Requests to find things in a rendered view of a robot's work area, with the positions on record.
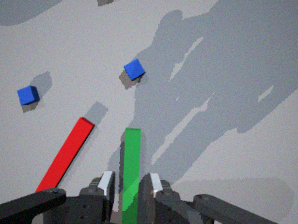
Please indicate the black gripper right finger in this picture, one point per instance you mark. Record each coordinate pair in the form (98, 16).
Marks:
(202, 210)

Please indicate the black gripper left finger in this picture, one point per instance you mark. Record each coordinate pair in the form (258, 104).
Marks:
(55, 206)

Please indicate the green rod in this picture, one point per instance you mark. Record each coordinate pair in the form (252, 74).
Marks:
(131, 175)

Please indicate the red rod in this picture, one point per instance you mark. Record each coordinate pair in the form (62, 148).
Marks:
(66, 155)

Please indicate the small blue cube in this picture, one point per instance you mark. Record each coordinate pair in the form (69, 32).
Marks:
(28, 95)
(134, 70)

